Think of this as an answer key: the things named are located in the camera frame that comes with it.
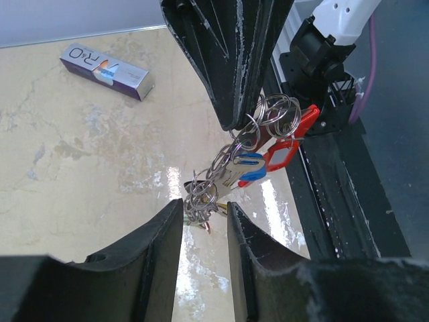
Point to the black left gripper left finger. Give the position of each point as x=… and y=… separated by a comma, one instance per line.
x=133, y=279

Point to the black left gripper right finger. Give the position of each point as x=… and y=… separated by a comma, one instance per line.
x=272, y=283

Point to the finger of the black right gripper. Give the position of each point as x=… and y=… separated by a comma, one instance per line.
x=205, y=31
x=257, y=29

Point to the key bunch with red carabiner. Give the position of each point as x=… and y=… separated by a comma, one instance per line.
x=267, y=143

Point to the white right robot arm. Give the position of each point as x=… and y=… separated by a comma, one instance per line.
x=323, y=42

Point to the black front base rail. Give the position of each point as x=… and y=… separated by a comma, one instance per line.
x=342, y=205

